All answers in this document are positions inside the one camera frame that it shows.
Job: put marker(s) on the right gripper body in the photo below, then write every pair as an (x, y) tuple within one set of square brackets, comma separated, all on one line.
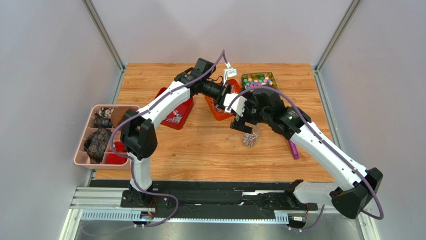
[(244, 121)]

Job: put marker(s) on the red tray of swirl lollipops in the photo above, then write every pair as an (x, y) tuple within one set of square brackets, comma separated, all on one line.
[(178, 117)]

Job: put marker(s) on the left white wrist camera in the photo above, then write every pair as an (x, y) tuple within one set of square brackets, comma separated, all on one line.
[(229, 72)]

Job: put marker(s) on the orange tray of lollipops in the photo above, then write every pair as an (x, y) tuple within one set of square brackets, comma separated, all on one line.
[(219, 114)]

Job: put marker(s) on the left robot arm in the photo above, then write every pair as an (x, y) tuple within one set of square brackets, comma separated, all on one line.
[(138, 131)]

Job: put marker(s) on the purple plastic scoop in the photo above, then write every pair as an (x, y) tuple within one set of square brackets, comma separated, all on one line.
[(294, 150)]

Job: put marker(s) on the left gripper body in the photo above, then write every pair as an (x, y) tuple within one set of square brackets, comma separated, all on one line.
[(216, 92)]

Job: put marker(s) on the pink organizer basket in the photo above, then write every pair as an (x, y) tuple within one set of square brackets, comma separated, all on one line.
[(95, 150)]

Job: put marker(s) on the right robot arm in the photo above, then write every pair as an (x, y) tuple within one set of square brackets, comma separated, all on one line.
[(355, 187)]

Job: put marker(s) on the clear tray of colourful candies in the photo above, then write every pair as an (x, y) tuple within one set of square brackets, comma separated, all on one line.
[(254, 80)]

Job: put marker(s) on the clear plastic jar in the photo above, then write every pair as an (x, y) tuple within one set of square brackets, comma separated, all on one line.
[(250, 139)]

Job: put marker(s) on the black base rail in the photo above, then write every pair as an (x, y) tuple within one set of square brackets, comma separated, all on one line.
[(216, 200)]

